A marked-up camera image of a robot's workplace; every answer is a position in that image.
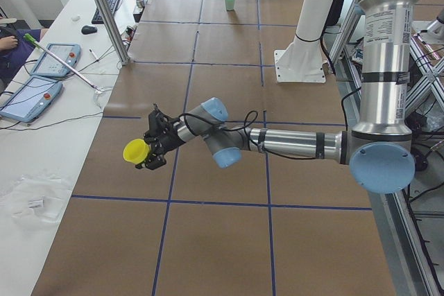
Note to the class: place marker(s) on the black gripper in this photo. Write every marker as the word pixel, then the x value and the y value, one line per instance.
pixel 166 142

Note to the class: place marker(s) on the yellow plastic cup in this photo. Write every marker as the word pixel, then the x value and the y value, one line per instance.
pixel 136 151

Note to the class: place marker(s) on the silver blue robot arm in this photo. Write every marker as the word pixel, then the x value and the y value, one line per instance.
pixel 376 149

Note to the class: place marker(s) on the metal cup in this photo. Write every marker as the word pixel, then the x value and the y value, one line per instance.
pixel 140 4

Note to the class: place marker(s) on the green plastic cup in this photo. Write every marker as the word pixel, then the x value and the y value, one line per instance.
pixel 229 5

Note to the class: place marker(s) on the black marker pen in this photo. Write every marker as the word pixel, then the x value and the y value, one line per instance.
pixel 94 55

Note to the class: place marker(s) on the clear plastic bag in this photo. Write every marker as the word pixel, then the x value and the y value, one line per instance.
pixel 35 200

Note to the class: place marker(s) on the teach pendant near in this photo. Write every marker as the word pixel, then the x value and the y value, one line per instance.
pixel 30 100

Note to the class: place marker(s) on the black computer mouse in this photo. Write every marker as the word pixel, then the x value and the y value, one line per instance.
pixel 87 30

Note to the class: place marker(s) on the black keyboard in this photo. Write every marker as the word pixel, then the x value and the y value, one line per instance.
pixel 113 5

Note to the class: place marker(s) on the seated person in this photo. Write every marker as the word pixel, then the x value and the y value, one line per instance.
pixel 15 50

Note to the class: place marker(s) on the metal rod green handle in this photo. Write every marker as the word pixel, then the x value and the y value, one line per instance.
pixel 29 38

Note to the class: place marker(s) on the aluminium frame post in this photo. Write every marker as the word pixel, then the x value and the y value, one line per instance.
pixel 113 32

